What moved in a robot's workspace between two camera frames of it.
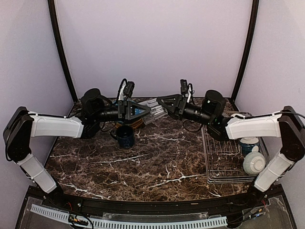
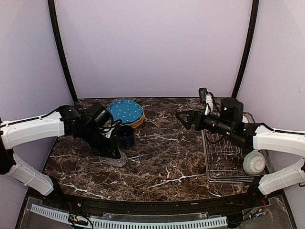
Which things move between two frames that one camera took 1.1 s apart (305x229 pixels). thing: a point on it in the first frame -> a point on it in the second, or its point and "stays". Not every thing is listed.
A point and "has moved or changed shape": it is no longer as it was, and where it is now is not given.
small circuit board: x=72 y=219 stays
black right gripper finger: x=171 y=103 -> x=186 y=117
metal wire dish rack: x=224 y=162 stays
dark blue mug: x=125 y=135 stays
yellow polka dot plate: x=134 y=125 has moved or changed shape
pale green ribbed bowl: x=254 y=163 stays
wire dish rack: x=224 y=161 stays
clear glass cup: x=157 y=110 -> x=117 y=162
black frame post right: x=248 y=56 stays
